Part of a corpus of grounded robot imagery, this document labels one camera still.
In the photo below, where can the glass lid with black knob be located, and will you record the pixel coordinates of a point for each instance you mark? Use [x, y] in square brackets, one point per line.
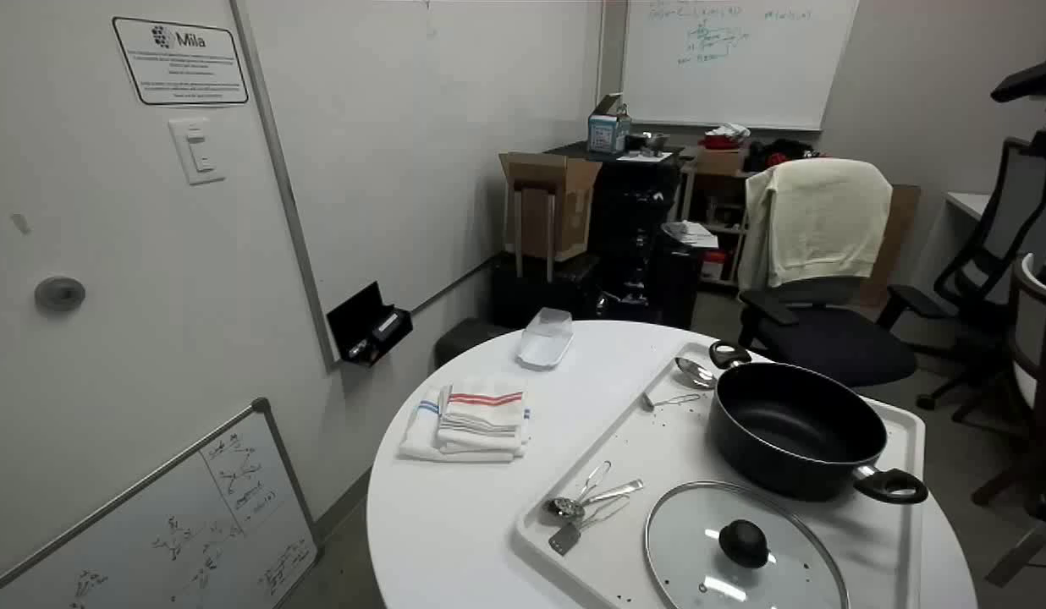
[744, 542]

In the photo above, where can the black pot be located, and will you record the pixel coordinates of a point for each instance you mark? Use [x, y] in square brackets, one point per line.
[795, 454]

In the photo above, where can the black case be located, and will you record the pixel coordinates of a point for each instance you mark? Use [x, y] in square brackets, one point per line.
[541, 297]

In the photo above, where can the clear plastic container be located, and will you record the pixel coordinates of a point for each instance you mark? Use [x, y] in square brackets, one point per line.
[543, 341]

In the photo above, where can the brown cardboard box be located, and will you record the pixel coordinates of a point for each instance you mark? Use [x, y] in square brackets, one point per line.
[556, 204]

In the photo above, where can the red striped folded cloth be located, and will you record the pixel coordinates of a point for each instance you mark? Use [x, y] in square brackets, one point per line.
[486, 408]

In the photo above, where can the black cabinet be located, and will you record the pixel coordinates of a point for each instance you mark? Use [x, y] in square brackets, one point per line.
[636, 223]

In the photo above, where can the black marker holder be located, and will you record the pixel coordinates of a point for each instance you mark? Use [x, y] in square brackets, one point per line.
[365, 321]

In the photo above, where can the blue striped folded cloth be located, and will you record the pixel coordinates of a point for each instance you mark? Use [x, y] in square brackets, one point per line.
[422, 436]

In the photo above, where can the metal spoon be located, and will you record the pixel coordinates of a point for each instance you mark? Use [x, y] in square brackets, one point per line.
[691, 371]

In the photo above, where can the blue tissue box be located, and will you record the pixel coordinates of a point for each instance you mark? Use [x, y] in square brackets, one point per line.
[605, 134]

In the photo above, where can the wooden shelf unit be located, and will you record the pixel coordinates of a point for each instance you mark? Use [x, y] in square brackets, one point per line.
[711, 189]

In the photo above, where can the black bag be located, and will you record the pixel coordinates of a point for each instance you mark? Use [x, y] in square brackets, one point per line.
[779, 154]

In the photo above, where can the cream cloth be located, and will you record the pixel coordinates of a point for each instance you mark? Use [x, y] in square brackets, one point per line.
[820, 222]

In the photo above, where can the whiteboard with green writing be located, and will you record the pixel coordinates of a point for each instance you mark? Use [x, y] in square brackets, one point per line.
[735, 56]

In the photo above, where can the small framed whiteboard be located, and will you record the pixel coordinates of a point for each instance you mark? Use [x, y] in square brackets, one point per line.
[184, 530]

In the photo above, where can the black mesh office chair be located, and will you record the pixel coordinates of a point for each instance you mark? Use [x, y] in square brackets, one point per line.
[996, 242]

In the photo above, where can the large wall whiteboard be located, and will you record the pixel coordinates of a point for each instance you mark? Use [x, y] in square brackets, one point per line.
[408, 136]

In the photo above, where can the white light switch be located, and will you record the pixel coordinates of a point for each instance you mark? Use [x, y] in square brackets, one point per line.
[193, 151]

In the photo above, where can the white wall sign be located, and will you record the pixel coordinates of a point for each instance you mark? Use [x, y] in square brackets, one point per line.
[184, 61]

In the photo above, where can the round grey wall bumper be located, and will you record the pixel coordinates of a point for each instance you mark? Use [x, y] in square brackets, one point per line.
[58, 297]

